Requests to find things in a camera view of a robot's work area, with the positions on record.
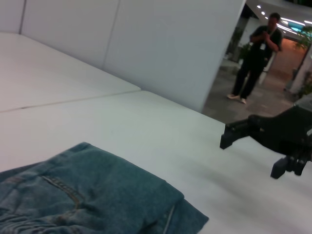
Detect person in black clothes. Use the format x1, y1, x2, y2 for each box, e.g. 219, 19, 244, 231
226, 12, 283, 104

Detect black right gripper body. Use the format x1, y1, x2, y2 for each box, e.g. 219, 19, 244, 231
248, 96, 312, 156

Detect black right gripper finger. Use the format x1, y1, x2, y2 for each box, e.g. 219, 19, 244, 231
270, 151, 312, 180
219, 118, 254, 150

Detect green potted plant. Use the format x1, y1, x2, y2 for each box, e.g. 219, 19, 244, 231
296, 25, 312, 51

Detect blue denim shorts with print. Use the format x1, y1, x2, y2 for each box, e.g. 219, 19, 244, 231
0, 142, 210, 234

